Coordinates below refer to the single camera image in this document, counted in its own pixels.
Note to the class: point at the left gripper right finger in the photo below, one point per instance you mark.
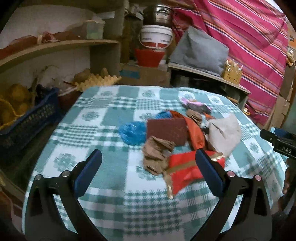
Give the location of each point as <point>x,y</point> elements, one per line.
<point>253,220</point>

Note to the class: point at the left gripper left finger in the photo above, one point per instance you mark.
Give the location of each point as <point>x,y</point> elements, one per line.
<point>42,218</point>

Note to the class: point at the person's right hand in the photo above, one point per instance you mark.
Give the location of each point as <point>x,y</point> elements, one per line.
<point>288,179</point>

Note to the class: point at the crumpled beige paper bag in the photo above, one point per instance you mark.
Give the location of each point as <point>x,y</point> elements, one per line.
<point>224,134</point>

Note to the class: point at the red gold-trimmed wrapper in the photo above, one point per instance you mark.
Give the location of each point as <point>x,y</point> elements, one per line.
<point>195,165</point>

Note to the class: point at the orange plastic wrapper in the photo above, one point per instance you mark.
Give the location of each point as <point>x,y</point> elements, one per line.
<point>193,121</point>

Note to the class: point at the yellow utensil basket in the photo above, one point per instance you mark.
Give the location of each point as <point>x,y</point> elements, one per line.
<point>232,71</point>

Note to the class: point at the pink snack wrapper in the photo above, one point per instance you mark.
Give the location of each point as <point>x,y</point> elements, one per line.
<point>195,106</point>

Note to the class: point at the dark red scouring pad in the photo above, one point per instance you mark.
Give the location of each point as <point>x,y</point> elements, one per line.
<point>170,129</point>

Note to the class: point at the striped magenta curtain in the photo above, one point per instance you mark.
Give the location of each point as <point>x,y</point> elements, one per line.
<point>256,34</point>

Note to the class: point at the crumpled brown paper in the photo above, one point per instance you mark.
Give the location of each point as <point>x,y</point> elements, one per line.
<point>156,152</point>

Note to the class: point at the dark blue plastic crate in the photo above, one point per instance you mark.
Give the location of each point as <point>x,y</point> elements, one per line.
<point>16,136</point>

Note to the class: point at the blue plastic bag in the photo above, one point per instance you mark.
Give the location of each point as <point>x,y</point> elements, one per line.
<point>134,133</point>

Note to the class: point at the wooden shelf cabinet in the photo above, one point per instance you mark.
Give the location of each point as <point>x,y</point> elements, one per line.
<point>183,76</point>

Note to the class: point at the grey fabric bag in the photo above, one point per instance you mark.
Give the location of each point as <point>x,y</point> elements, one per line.
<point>196,49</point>

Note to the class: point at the yellow egg carton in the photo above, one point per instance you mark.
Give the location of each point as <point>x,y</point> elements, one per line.
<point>97,80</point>

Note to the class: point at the red plastic basin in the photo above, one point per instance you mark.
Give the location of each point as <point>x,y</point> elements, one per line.
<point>148,57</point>

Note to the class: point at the cardboard box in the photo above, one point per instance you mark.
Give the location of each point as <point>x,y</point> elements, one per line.
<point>144,76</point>

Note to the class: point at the white plastic bucket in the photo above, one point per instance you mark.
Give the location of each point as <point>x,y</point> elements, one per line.
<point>155,36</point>

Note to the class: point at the steel cooking pot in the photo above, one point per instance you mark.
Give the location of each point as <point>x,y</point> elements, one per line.
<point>158,14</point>

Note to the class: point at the curved wooden wall shelf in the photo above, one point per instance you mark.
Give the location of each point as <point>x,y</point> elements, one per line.
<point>48,48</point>

